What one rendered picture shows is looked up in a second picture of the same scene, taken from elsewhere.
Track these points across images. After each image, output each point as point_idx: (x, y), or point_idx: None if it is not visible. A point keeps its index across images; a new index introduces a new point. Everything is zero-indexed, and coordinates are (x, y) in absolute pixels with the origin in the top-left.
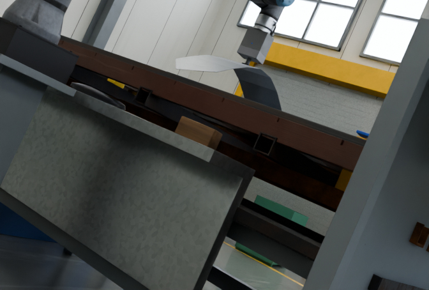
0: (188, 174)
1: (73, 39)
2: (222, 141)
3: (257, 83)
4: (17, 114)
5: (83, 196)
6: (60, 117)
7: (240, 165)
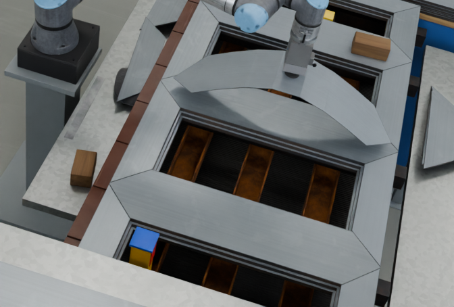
0: None
1: None
2: (169, 168)
3: (326, 90)
4: (52, 100)
5: None
6: None
7: (65, 213)
